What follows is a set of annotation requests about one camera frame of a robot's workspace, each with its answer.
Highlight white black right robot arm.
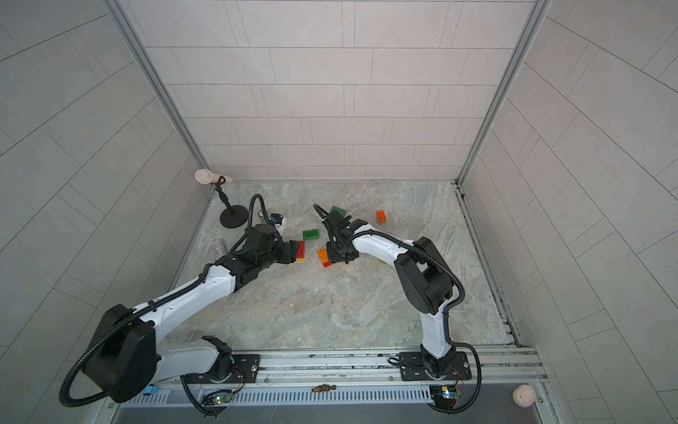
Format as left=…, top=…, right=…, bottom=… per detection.
left=314, top=204, right=472, bottom=379

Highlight left metal corner post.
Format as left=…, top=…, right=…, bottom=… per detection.
left=102, top=0, right=209, bottom=168

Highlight dark green lego brick far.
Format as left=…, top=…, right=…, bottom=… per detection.
left=331, top=206, right=347, bottom=217

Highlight dark green lego brick near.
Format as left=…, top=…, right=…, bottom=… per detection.
left=302, top=229, right=321, bottom=241

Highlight circuit board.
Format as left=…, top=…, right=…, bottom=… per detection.
left=201, top=390, right=235, bottom=408
left=429, top=386, right=460, bottom=413

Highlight metal corner frame post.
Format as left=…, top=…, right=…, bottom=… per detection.
left=457, top=0, right=551, bottom=188

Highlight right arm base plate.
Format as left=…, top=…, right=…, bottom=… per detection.
left=388, top=351, right=472, bottom=382

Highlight glitter silver microphone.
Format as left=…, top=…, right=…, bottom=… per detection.
left=211, top=238, right=226, bottom=259

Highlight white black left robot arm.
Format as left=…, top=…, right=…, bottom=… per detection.
left=58, top=224, right=301, bottom=407

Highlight long orange lego brick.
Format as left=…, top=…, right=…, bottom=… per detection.
left=318, top=249, right=329, bottom=264

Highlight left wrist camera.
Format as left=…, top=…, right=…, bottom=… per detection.
left=269, top=213, right=284, bottom=226

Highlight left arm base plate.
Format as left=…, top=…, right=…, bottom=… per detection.
left=185, top=354, right=261, bottom=384

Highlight dark green lego brick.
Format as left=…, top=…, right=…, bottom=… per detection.
left=331, top=206, right=347, bottom=217
left=302, top=229, right=321, bottom=241

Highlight beige round knob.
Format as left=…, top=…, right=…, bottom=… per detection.
left=512, top=384, right=538, bottom=408

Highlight black microphone stand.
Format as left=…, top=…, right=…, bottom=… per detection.
left=194, top=169, right=249, bottom=229

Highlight brass fitting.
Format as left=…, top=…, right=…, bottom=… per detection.
left=311, top=384, right=337, bottom=393

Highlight light blue clip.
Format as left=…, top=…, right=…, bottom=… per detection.
left=142, top=386, right=157, bottom=396

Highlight right circuit board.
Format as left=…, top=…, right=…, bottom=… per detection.
left=429, top=386, right=460, bottom=413

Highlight left circuit board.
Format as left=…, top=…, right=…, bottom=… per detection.
left=201, top=390, right=235, bottom=408

